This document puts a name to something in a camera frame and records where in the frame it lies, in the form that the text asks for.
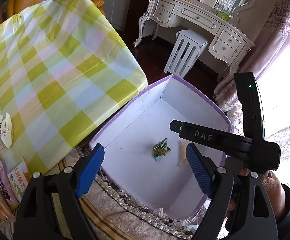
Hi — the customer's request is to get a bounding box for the white ornate dressing table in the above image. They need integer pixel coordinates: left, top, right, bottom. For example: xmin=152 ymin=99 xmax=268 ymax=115
xmin=133 ymin=0 xmax=256 ymax=96

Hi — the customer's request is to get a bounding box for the round biscuit clear packet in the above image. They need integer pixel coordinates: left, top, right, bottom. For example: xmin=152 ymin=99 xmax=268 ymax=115
xmin=178 ymin=140 xmax=189 ymax=167

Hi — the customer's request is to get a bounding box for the striped sofa cushion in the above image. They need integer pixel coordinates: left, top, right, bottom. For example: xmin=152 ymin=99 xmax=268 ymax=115
xmin=57 ymin=144 xmax=196 ymax=240

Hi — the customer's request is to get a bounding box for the white purple storage box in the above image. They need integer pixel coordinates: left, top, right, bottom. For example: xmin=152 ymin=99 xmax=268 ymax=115
xmin=89 ymin=75 xmax=231 ymax=219

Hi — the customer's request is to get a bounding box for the white slatted stool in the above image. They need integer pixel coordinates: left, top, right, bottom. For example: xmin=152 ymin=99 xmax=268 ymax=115
xmin=164 ymin=29 xmax=208 ymax=78

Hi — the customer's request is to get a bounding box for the pink lace curtain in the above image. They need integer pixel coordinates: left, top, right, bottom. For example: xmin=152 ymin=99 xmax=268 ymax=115
xmin=213 ymin=0 xmax=290 ymax=160

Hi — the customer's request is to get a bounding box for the green checkered tablecloth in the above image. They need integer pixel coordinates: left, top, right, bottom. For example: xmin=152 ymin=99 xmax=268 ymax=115
xmin=0 ymin=0 xmax=148 ymax=174

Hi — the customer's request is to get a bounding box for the person right hand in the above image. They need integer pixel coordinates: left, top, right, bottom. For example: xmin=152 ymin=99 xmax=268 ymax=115
xmin=226 ymin=168 xmax=289 ymax=221

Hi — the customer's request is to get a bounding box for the pink snack packet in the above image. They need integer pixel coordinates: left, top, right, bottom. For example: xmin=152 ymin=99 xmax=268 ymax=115
xmin=0 ymin=161 xmax=18 ymax=205

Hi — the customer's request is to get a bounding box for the dark green snack packet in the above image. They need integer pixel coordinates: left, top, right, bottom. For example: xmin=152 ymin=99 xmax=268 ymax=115
xmin=153 ymin=138 xmax=171 ymax=161

